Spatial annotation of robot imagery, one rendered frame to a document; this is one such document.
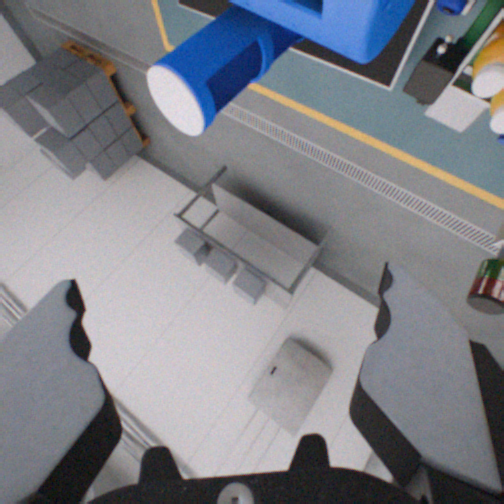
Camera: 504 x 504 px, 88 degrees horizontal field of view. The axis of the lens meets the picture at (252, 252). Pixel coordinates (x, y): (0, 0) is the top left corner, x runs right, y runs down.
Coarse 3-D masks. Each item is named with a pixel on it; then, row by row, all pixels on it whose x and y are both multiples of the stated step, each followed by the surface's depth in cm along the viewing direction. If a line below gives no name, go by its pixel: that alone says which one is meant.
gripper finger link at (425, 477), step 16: (480, 352) 7; (480, 368) 7; (496, 368) 7; (480, 384) 6; (496, 384) 6; (496, 400) 6; (496, 416) 6; (496, 432) 5; (496, 448) 5; (416, 480) 5; (432, 480) 5; (448, 480) 5; (416, 496) 5; (432, 496) 5; (448, 496) 5; (464, 496) 5; (480, 496) 5; (496, 496) 5
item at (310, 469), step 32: (160, 448) 5; (320, 448) 5; (160, 480) 5; (192, 480) 5; (224, 480) 4; (256, 480) 4; (288, 480) 4; (320, 480) 4; (352, 480) 4; (384, 480) 4
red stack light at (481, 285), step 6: (474, 282) 54; (480, 282) 53; (486, 282) 52; (492, 282) 51; (498, 282) 51; (474, 288) 53; (480, 288) 52; (486, 288) 51; (492, 288) 51; (498, 288) 50; (468, 294) 54; (486, 294) 51; (492, 294) 50; (498, 294) 50
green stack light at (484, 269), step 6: (492, 258) 54; (480, 264) 56; (486, 264) 54; (492, 264) 53; (498, 264) 53; (480, 270) 55; (486, 270) 54; (492, 270) 53; (498, 270) 52; (480, 276) 54; (486, 276) 53; (492, 276) 52; (498, 276) 51
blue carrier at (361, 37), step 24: (240, 0) 41; (264, 0) 38; (288, 0) 36; (312, 0) 48; (336, 0) 31; (360, 0) 30; (384, 0) 31; (408, 0) 40; (288, 24) 40; (312, 24) 36; (336, 24) 34; (360, 24) 32; (384, 24) 36; (336, 48) 39; (360, 48) 36
